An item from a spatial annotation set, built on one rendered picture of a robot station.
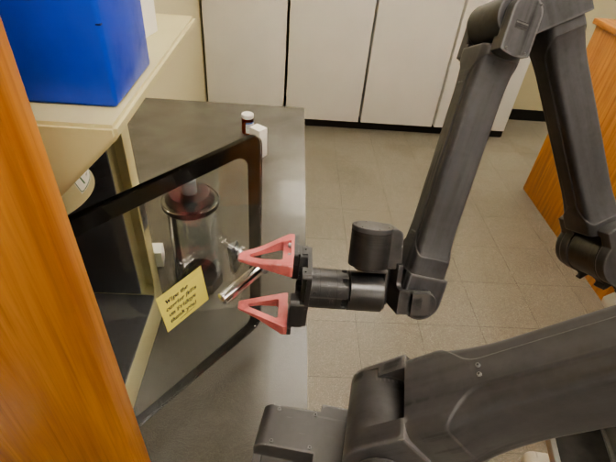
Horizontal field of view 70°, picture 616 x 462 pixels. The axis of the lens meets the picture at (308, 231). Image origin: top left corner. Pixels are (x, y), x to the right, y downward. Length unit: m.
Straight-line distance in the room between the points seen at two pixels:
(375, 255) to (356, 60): 3.07
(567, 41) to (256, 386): 0.71
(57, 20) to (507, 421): 0.39
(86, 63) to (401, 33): 3.30
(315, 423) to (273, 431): 0.03
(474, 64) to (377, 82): 3.07
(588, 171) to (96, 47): 0.63
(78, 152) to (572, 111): 0.60
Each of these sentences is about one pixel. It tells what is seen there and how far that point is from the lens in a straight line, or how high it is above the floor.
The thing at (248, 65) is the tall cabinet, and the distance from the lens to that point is 3.63.
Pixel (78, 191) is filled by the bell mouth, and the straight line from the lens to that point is 0.63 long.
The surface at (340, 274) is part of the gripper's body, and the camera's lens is 0.62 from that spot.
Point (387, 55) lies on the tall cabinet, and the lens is 3.64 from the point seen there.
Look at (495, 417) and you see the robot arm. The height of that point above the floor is 1.42.
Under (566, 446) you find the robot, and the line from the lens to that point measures 0.82.
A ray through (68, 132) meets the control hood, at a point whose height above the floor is 1.50.
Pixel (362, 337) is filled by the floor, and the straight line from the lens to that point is 2.14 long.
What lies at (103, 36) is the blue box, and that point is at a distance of 0.37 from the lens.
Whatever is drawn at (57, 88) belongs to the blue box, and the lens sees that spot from 0.40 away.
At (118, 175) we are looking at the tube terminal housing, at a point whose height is 1.26.
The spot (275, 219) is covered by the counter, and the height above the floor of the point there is 0.94.
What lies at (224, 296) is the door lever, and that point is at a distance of 0.63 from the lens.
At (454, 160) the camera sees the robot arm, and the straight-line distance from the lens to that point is 0.63.
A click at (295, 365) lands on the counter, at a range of 0.88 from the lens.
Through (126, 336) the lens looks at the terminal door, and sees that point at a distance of 0.62.
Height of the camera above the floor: 1.67
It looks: 39 degrees down
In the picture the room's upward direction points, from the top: 5 degrees clockwise
